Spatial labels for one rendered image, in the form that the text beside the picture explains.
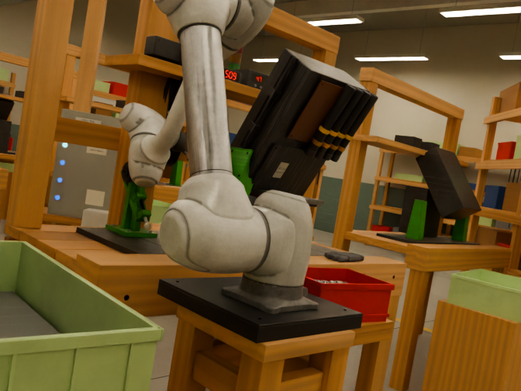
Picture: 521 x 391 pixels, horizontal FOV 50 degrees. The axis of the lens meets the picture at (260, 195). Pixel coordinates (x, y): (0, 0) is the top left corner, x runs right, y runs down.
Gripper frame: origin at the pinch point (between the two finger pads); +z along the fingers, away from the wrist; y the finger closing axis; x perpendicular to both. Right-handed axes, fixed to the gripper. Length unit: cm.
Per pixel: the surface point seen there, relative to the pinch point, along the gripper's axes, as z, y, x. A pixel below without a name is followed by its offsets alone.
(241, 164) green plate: 4.3, -6.8, -8.7
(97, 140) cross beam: -29.8, 18.0, 28.9
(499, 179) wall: 845, 394, -9
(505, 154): 358, 145, -66
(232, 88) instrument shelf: 5.5, 31.9, -14.3
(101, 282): -48, -61, 10
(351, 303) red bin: 14, -72, -26
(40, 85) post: -60, 16, 18
